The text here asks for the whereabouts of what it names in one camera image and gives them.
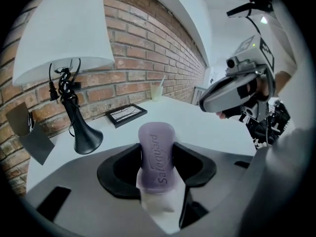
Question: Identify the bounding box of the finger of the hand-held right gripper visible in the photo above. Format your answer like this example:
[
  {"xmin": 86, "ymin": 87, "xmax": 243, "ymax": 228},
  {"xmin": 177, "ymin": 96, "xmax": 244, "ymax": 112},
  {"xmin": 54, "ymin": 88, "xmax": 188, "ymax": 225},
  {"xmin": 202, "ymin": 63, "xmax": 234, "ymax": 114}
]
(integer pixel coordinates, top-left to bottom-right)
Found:
[
  {"xmin": 198, "ymin": 80, "xmax": 248, "ymax": 114},
  {"xmin": 209, "ymin": 71, "xmax": 258, "ymax": 94}
]

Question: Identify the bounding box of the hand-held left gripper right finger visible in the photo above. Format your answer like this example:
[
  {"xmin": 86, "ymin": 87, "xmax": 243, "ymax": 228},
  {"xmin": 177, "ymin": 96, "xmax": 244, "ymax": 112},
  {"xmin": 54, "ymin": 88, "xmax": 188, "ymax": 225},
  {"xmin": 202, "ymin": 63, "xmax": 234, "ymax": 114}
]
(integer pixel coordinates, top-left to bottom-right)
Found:
[{"xmin": 172, "ymin": 142, "xmax": 257, "ymax": 237}]

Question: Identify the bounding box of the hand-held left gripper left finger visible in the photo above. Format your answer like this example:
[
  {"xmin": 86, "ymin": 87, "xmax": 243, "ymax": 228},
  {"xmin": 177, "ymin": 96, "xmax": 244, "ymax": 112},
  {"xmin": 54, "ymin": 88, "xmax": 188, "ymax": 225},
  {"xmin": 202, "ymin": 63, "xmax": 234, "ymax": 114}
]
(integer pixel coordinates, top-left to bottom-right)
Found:
[{"xmin": 24, "ymin": 143, "xmax": 173, "ymax": 237}]

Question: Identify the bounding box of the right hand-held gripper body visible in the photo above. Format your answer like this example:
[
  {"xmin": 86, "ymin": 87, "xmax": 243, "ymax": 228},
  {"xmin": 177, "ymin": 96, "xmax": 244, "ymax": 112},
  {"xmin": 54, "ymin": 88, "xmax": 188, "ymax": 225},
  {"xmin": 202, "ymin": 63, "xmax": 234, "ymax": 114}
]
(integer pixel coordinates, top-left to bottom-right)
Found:
[{"xmin": 226, "ymin": 35, "xmax": 276, "ymax": 123}]

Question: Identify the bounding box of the purple bar of soap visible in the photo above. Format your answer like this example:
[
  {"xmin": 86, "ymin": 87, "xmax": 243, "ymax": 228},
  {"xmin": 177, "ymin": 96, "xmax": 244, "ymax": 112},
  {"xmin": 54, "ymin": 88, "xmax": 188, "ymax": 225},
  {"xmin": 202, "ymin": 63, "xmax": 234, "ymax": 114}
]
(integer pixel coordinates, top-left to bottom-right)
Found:
[{"xmin": 136, "ymin": 121, "xmax": 186, "ymax": 212}]

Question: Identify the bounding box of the person's right forearm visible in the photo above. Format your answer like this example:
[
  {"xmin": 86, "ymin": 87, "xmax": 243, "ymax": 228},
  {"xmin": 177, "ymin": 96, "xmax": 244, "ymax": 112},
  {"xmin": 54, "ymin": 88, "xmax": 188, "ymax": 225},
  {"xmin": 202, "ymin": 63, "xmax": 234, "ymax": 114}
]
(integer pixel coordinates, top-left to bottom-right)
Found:
[{"xmin": 274, "ymin": 70, "xmax": 292, "ymax": 95}]

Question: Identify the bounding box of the person's right hand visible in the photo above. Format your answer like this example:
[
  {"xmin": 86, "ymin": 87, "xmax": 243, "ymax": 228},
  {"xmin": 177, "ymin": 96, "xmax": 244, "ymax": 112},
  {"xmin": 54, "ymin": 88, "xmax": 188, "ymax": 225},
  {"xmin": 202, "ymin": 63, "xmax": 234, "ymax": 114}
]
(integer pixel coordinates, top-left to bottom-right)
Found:
[{"xmin": 216, "ymin": 78, "xmax": 270, "ymax": 120}]

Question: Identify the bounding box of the white slatted rack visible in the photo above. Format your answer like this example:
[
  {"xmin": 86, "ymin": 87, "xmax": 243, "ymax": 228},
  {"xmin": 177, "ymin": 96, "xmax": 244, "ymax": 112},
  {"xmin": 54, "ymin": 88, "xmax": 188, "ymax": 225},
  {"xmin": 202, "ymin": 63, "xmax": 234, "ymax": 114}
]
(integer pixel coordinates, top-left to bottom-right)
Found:
[{"xmin": 194, "ymin": 85, "xmax": 207, "ymax": 107}]

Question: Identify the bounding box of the person's white shirt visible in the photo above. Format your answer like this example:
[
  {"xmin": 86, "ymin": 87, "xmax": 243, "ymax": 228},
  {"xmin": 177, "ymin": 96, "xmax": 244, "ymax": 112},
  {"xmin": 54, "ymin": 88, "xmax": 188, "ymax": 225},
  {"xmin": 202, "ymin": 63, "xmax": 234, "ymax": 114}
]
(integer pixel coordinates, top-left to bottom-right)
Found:
[{"xmin": 246, "ymin": 7, "xmax": 298, "ymax": 93}]

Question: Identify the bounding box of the grey paper holder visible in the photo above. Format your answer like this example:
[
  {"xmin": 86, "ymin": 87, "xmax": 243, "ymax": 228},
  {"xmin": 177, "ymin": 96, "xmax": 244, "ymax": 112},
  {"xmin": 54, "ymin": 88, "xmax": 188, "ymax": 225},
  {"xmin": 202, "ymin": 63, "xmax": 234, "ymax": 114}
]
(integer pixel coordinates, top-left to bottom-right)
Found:
[{"xmin": 5, "ymin": 102, "xmax": 55, "ymax": 166}]

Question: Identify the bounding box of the clear glass cup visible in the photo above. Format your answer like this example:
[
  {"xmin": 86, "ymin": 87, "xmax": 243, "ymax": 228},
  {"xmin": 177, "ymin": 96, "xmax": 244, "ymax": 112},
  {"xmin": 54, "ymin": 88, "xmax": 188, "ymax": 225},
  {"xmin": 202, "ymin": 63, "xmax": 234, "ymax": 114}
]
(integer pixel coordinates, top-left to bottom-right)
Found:
[{"xmin": 150, "ymin": 82, "xmax": 164, "ymax": 102}]

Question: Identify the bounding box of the black pen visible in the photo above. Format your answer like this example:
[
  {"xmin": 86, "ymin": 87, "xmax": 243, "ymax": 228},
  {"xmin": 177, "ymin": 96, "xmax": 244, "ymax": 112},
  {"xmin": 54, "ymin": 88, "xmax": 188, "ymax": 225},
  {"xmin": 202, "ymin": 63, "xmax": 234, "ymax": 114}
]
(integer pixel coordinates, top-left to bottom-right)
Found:
[{"xmin": 27, "ymin": 112, "xmax": 35, "ymax": 133}]

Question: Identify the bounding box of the white shade black table lamp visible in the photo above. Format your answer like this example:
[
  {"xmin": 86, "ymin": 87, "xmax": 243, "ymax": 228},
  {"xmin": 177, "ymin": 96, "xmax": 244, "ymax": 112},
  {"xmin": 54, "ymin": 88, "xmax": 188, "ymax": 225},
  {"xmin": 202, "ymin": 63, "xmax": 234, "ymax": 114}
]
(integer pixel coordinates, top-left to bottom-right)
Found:
[{"xmin": 12, "ymin": 0, "xmax": 116, "ymax": 156}]

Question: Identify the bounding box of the black head-worn camera rig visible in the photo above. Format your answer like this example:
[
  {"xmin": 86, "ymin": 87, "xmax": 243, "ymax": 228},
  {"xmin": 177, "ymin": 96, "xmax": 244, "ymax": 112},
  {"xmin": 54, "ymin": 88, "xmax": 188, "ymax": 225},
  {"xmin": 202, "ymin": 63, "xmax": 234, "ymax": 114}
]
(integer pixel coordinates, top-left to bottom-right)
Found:
[{"xmin": 226, "ymin": 0, "xmax": 275, "ymax": 18}]

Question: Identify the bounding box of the black machine with cables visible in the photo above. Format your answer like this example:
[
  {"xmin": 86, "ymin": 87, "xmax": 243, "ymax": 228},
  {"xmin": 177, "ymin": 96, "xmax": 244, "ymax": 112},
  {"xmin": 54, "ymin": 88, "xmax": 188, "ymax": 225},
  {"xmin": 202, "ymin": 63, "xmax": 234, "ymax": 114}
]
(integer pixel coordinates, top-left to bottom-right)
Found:
[{"xmin": 246, "ymin": 99, "xmax": 292, "ymax": 147}]

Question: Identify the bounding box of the black picture frame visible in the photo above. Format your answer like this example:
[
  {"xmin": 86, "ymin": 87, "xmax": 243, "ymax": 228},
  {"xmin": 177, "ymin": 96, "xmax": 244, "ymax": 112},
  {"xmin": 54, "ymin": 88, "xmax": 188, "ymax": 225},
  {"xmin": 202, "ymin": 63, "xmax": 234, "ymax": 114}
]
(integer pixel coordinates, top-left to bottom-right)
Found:
[{"xmin": 105, "ymin": 103, "xmax": 148, "ymax": 129}]

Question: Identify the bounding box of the black lamp power cord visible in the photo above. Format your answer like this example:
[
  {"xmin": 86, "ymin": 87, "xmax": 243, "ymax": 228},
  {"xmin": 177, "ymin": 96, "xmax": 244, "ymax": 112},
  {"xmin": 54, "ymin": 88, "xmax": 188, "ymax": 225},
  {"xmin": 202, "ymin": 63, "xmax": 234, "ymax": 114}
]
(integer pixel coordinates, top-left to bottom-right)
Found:
[{"xmin": 48, "ymin": 57, "xmax": 82, "ymax": 138}]

